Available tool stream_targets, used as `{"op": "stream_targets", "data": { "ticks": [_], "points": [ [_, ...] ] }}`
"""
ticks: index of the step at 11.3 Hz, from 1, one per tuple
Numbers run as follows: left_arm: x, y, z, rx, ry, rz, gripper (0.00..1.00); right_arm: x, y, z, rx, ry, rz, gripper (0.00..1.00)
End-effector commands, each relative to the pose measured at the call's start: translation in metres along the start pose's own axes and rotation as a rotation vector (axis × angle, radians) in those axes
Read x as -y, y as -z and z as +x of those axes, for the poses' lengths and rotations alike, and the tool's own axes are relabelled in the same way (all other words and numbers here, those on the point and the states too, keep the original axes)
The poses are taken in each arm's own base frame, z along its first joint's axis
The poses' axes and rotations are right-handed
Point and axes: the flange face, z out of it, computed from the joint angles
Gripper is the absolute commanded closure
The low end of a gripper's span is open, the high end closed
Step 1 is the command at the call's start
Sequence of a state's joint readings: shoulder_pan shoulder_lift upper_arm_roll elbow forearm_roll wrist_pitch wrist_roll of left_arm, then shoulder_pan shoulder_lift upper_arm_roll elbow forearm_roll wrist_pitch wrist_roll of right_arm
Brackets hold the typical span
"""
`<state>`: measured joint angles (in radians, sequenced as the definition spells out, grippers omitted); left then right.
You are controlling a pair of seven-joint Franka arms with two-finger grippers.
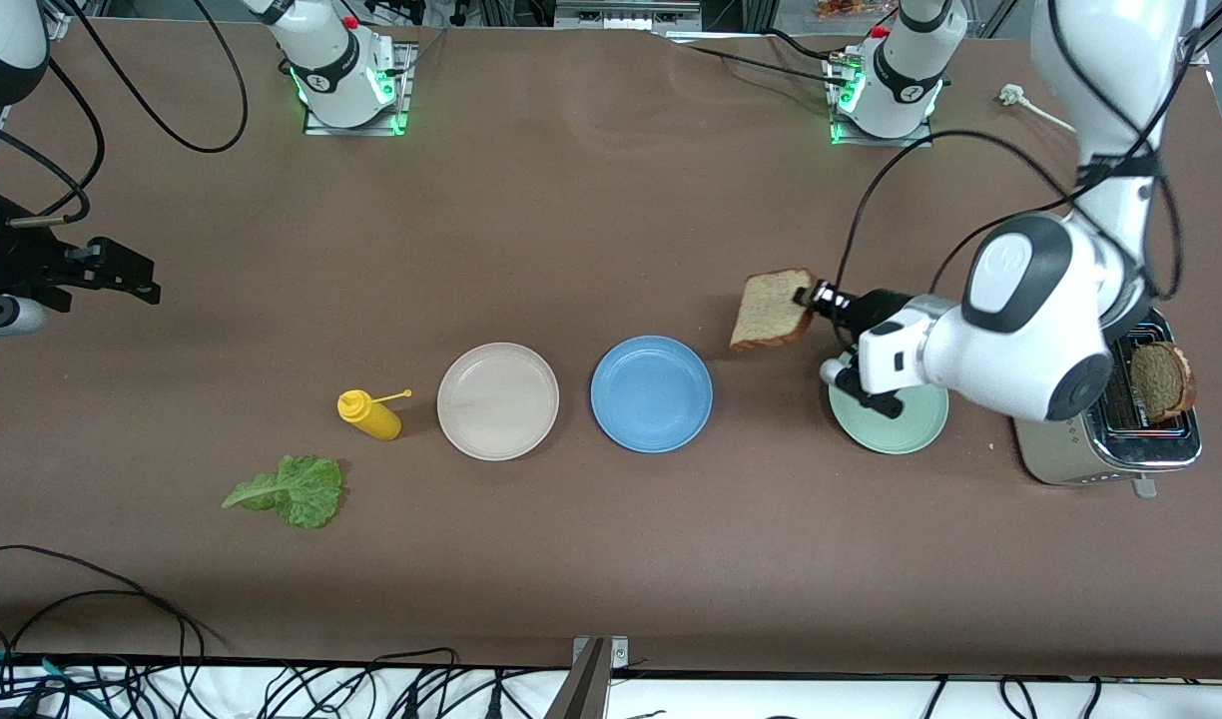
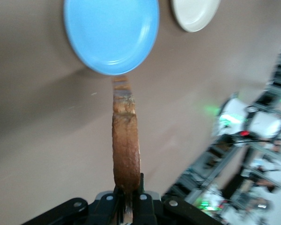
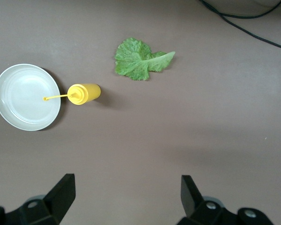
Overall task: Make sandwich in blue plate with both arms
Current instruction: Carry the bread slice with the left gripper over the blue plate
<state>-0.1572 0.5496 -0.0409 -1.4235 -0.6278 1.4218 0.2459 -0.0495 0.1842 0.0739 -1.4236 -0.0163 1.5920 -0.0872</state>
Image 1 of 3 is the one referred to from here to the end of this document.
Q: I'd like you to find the brown bread slice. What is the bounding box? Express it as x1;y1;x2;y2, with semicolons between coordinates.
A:
729;268;820;353
1130;342;1198;423

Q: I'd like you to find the green lettuce leaf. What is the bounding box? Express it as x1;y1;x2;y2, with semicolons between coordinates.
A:
221;454;345;530

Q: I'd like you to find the light green plate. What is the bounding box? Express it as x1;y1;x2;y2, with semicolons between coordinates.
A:
828;345;950;455

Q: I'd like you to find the blue plate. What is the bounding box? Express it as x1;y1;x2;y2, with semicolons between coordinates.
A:
590;335;714;454

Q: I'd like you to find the beige plate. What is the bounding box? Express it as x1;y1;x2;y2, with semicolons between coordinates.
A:
436;342;561;462

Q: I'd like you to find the beige chrome two-slot toaster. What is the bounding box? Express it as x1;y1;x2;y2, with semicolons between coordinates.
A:
1012;308;1203;498

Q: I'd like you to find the aluminium extrusion bar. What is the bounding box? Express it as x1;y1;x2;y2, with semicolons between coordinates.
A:
34;0;78;41

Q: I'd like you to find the yellow squeeze bottle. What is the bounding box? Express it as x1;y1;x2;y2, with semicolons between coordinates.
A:
336;387;413;442

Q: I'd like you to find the black cable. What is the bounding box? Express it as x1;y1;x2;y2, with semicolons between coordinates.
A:
686;28;852;89
836;128;1186;301
0;544;208;700
65;0;250;155
0;75;106;223

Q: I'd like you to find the white toaster power cable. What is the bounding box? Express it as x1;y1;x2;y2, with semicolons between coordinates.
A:
999;84;1081;134

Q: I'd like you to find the aluminium frame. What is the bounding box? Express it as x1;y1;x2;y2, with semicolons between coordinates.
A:
554;0;704;31

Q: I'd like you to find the teal cable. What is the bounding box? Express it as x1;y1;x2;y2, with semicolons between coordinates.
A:
0;651;108;705

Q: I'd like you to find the aluminium extrusion camera post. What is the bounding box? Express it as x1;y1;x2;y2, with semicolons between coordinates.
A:
543;635;630;719

